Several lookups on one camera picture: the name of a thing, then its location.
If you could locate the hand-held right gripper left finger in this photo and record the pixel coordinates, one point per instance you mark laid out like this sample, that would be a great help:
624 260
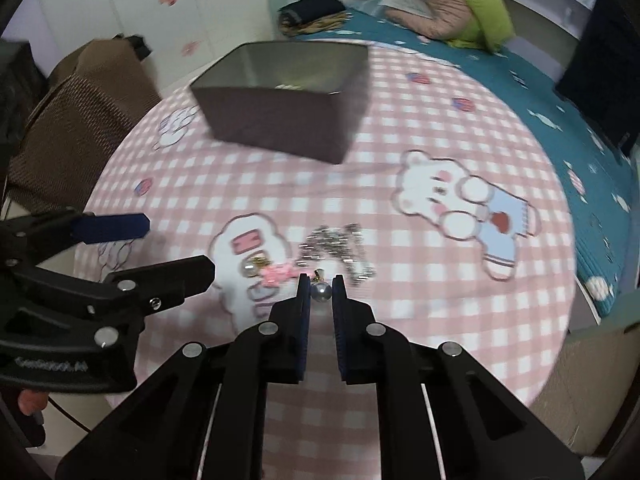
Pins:
302 332

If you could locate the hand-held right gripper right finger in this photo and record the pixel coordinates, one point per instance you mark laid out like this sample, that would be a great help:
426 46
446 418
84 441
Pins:
340 332

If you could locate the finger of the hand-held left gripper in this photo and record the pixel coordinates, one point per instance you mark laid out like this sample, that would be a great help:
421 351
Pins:
112 227
165 275

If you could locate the grey metal box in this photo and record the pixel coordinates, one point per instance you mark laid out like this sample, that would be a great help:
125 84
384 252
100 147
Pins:
280 100

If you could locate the person's left hand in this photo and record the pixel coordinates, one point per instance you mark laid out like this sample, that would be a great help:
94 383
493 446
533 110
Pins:
31 402

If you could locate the pink checked bear tablecloth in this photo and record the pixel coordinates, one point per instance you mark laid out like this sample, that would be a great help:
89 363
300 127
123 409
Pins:
375 320

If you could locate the brown dotted cloth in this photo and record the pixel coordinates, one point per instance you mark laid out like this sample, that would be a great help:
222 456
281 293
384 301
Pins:
75 120

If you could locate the black cloth piece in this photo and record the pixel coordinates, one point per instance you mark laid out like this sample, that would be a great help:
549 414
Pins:
134 46

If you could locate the pale pink butterfly sticker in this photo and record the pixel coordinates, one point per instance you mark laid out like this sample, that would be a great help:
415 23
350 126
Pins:
190 48

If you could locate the white wardrobe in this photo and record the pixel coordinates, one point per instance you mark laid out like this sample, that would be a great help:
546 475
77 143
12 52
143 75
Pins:
125 5

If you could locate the folded dark clothes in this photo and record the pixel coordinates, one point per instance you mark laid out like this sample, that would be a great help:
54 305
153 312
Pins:
312 12

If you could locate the blue candy print bed sheet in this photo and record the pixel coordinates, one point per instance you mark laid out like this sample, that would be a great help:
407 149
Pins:
565 105

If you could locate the white pillow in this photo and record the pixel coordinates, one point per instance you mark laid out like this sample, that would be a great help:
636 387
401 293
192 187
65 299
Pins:
402 2

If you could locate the pink quilt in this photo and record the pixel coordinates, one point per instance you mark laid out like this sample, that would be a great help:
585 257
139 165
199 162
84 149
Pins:
430 5

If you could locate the green blanket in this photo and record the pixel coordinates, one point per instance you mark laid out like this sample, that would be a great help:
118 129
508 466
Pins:
480 2

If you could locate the black hanging jacket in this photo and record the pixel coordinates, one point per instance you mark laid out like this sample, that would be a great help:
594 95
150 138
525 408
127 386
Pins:
602 75

